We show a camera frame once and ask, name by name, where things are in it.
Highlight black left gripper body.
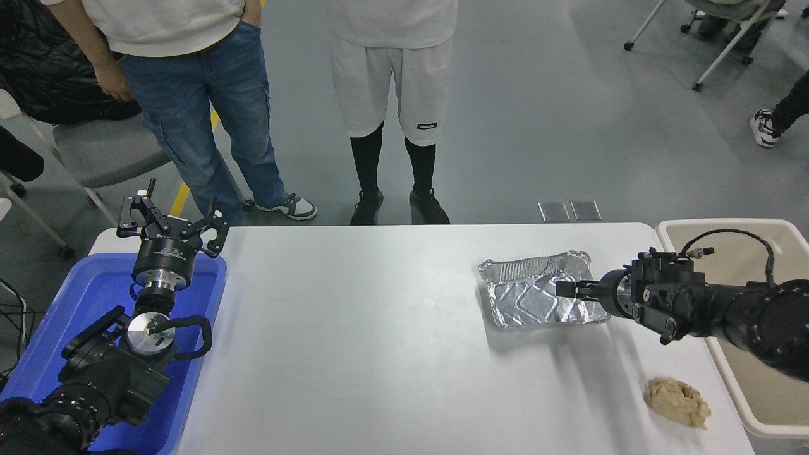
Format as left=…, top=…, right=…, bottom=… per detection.
left=133, top=217, right=204, bottom=282

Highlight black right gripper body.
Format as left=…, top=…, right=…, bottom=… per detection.
left=594, top=270, right=633, bottom=318

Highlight silver foil tray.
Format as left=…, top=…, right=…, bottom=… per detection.
left=478, top=250, right=611, bottom=331

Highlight person's right hand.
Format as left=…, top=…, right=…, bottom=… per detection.
left=95, top=60, right=137, bottom=103

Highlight grey office chair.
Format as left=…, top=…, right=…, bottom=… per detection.
left=0, top=88, right=257, bottom=260

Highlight blue plastic tray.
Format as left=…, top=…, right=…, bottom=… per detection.
left=0, top=253, right=227, bottom=455

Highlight crumpled tan paper ball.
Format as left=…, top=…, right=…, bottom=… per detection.
left=645, top=377, right=712, bottom=429

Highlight person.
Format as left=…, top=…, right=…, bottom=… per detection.
left=750, top=70, right=809, bottom=149
left=679, top=0, right=789, bottom=51
left=41, top=0, right=318, bottom=226
left=325, top=0, right=461, bottom=226

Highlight black padded jacket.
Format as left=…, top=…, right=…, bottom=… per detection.
left=0, top=0, right=141, bottom=124

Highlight large pale bin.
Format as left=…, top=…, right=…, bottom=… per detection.
left=655, top=219, right=809, bottom=440

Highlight white-framed chair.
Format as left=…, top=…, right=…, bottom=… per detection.
left=623, top=0, right=788, bottom=92

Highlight black floor cables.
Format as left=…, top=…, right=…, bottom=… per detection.
left=0, top=278, right=30, bottom=380

